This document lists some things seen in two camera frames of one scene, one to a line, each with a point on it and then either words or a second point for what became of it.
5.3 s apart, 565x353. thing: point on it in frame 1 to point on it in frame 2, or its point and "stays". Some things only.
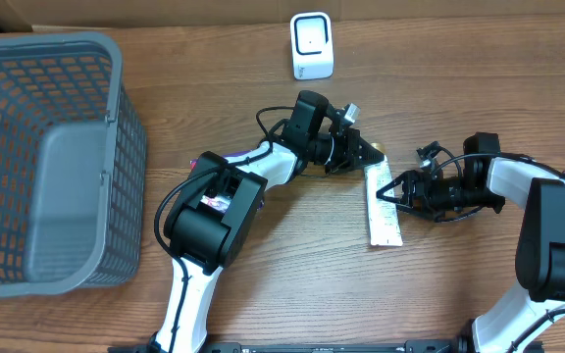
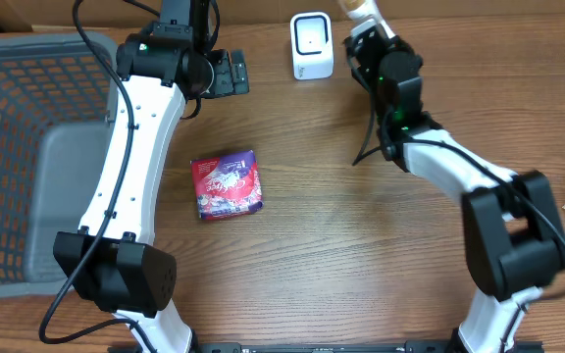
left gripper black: x=353 y=146 to x=226 y=83
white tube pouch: x=384 y=212 to x=367 y=13
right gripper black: x=421 y=179 to x=380 y=36
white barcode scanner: x=312 y=45 stays
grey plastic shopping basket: x=58 y=167 stays
